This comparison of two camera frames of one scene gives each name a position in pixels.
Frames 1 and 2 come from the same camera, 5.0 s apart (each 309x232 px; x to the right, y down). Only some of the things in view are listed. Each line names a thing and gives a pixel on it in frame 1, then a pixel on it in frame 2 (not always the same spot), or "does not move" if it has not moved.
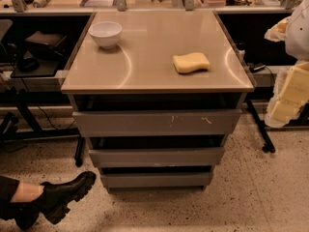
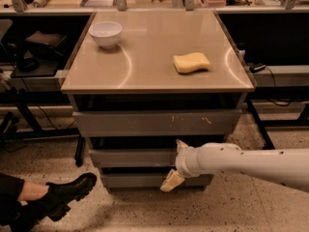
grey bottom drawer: [156, 180] does not move
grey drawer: [157, 157] does not move
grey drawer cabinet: [151, 128] does not move
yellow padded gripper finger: [277, 32] to [181, 144]
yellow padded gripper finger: [294, 94] to [173, 180]
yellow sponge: [190, 62] does not move
